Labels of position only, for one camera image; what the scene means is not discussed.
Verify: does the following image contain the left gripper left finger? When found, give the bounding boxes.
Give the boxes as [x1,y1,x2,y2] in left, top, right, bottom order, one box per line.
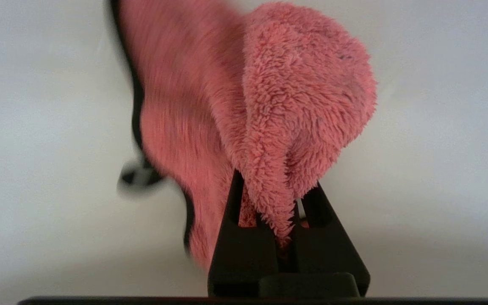
[208,169,280,298]

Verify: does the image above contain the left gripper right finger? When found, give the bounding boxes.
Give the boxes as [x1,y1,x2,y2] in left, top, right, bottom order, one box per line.
[291,182,371,296]

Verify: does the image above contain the pink fluffy cleaning cloth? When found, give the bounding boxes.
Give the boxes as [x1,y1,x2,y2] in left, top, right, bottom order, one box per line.
[108,0,378,272]

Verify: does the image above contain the beige wash basin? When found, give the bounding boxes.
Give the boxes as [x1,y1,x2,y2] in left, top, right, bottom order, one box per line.
[0,0,488,299]

